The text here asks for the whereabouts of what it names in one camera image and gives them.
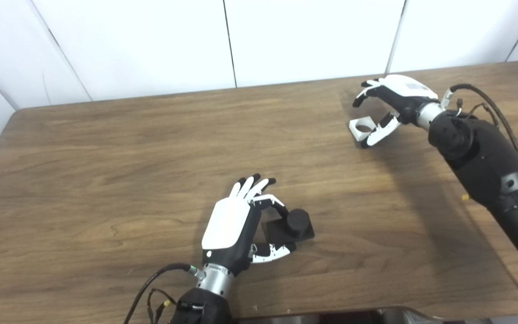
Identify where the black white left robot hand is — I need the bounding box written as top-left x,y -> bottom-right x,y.
201,173 -> 296,276

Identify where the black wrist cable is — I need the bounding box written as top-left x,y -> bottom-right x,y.
441,84 -> 518,156
123,263 -> 203,324

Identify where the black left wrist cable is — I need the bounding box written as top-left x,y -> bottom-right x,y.
123,263 -> 203,324

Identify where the thin right arm wire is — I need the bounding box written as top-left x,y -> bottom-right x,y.
455,99 -> 498,126

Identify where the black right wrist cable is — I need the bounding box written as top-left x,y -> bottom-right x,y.
441,84 -> 518,156

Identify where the white square piece with hole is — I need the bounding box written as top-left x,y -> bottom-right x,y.
349,116 -> 383,143

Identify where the thin arm wire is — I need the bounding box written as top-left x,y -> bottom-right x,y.
455,99 -> 498,126
147,288 -> 179,324

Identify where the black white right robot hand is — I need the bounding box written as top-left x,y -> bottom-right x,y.
353,74 -> 440,149

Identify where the thin left arm wire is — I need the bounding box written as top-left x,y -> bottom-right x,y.
147,288 -> 179,324

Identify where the black peg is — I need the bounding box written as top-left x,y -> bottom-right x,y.
263,208 -> 316,246

